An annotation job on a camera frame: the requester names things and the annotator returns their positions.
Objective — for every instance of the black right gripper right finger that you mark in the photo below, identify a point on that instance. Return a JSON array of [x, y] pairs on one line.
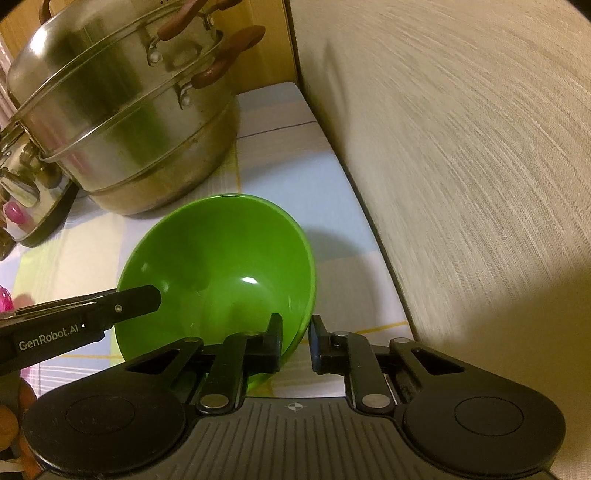
[[376, 377]]

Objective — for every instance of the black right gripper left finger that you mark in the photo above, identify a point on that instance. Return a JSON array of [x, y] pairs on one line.
[[213, 378]]

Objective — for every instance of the dark magenta glass dish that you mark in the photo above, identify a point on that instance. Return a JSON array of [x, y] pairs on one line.
[[6, 302]]

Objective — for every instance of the large green plastic bowl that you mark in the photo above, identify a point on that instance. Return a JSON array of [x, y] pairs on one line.
[[223, 265]]

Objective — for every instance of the person's left hand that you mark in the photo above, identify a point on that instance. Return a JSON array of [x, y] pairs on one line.
[[11, 431]]

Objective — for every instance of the stainless steel kettle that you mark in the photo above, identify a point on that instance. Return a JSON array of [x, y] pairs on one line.
[[36, 197]]

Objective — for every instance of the stainless steel steamer pot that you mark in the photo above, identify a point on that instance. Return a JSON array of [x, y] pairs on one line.
[[130, 98]]

